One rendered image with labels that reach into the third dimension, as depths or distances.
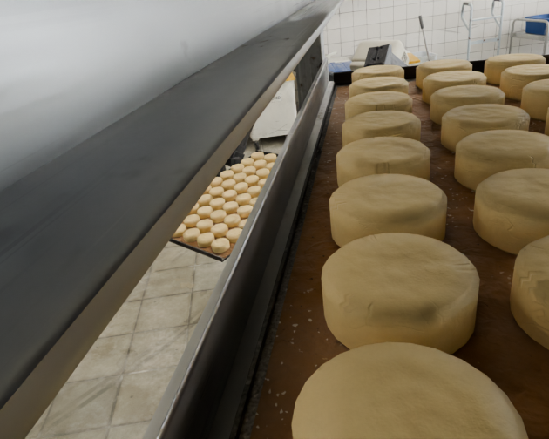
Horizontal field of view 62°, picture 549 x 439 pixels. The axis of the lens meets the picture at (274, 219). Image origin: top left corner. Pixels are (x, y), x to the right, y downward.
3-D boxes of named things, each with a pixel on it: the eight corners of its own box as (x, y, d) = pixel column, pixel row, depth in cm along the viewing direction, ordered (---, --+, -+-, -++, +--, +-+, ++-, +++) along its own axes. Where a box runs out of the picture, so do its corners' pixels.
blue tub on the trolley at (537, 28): (545, 29, 501) (548, 13, 493) (572, 31, 465) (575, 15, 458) (520, 32, 498) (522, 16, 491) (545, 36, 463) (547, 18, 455)
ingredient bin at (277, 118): (251, 152, 493) (240, 79, 458) (247, 136, 550) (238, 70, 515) (301, 145, 496) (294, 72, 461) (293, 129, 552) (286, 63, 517)
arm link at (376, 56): (389, 36, 151) (361, 41, 157) (387, 77, 151) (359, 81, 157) (432, 74, 187) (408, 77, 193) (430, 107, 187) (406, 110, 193)
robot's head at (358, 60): (369, 58, 217) (358, 37, 205) (412, 58, 204) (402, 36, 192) (359, 84, 214) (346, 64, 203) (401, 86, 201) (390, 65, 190)
